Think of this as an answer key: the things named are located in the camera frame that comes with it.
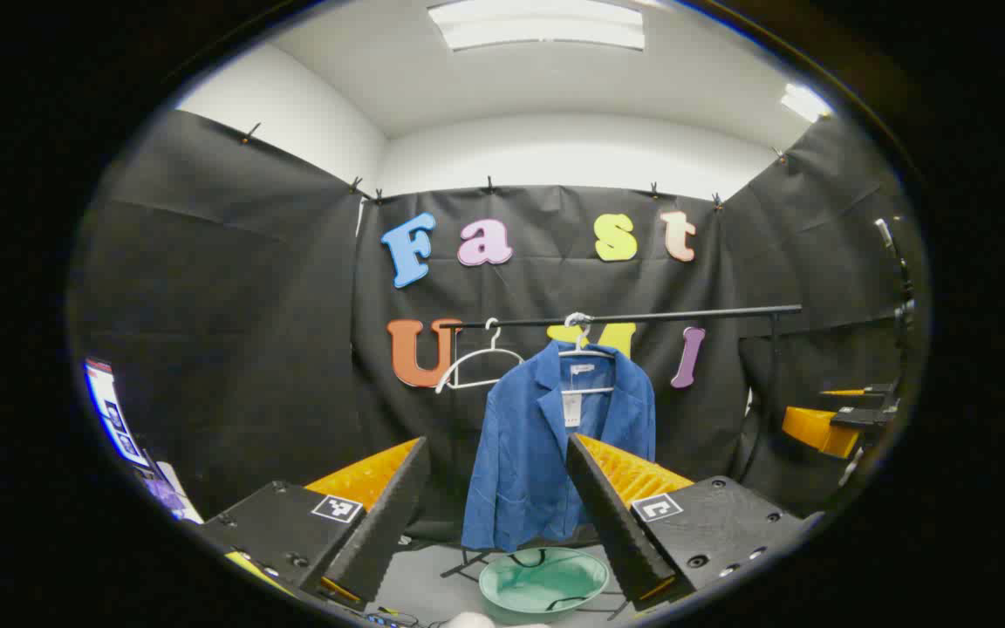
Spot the row of black clips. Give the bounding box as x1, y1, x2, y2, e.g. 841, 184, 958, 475
239, 122, 790, 210

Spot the computer screen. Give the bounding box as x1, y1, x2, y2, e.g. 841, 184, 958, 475
84, 358, 154, 472

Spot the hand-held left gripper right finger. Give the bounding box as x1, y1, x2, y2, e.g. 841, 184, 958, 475
565, 433, 822, 613

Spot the blue corduroy jacket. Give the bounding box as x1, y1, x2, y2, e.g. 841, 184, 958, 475
461, 340, 658, 552

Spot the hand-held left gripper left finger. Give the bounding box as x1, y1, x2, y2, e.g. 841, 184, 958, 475
197, 436, 432, 611

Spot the white clothes hanger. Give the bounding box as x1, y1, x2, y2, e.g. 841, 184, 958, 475
555, 312, 619, 395
434, 317, 527, 395

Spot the black backdrop cloth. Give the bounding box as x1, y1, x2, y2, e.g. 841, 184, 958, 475
71, 109, 926, 542

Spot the green laundry hamper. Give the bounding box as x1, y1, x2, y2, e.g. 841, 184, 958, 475
478, 547, 611, 625

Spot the small ceiling light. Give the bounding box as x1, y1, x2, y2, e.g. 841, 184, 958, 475
780, 83, 835, 123

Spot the black metal clothes rack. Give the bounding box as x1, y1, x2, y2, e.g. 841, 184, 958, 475
440, 304, 804, 622

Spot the rectangular ceiling light panel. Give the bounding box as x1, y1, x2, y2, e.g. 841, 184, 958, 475
427, 0, 647, 51

